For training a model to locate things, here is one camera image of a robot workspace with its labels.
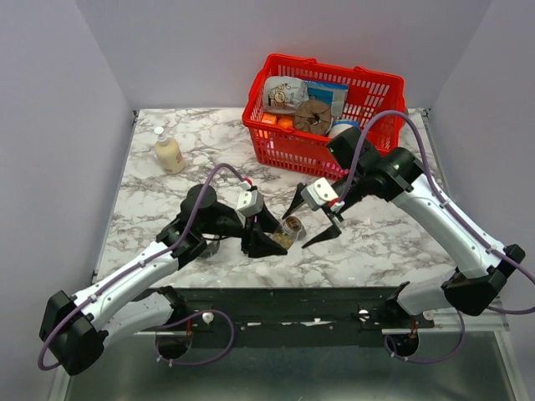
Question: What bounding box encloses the blue white packet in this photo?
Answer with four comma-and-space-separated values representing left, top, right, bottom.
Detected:
305, 80, 349, 118

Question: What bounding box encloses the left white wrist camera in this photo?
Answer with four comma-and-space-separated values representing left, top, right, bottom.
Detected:
236, 179, 263, 217

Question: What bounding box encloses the red plastic shopping basket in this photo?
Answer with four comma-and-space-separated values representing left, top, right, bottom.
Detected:
242, 53, 405, 187

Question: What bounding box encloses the white snack bag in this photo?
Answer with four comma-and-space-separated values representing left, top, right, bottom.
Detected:
262, 76, 309, 114

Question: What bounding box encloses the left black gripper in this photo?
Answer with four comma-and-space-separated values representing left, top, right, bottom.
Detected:
200, 200, 289, 260

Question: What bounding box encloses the brown round paper package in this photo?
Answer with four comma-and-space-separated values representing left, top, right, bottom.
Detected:
293, 99, 333, 136

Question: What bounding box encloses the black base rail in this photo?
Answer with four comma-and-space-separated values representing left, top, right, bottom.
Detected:
152, 287, 461, 348

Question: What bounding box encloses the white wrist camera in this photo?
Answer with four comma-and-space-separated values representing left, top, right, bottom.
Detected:
300, 178, 345, 213
236, 179, 263, 217

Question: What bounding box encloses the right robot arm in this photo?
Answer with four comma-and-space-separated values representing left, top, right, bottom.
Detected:
287, 126, 525, 327

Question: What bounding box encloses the orange fruit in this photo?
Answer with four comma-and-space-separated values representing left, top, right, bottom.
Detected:
277, 115, 293, 129

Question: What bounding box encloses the clear pill bottle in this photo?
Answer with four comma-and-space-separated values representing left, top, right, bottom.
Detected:
271, 216, 306, 250

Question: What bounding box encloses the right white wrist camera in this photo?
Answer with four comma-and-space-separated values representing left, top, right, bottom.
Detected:
300, 178, 345, 213

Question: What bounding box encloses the cream lotion pump bottle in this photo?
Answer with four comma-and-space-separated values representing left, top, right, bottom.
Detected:
154, 127, 185, 175

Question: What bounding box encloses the orange small package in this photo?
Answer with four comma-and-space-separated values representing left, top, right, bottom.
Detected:
261, 113, 278, 125

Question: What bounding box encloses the white blue lidded tub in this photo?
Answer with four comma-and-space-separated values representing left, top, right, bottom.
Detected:
328, 119, 360, 138

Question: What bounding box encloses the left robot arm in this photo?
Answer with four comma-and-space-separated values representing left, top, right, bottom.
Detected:
38, 181, 288, 376

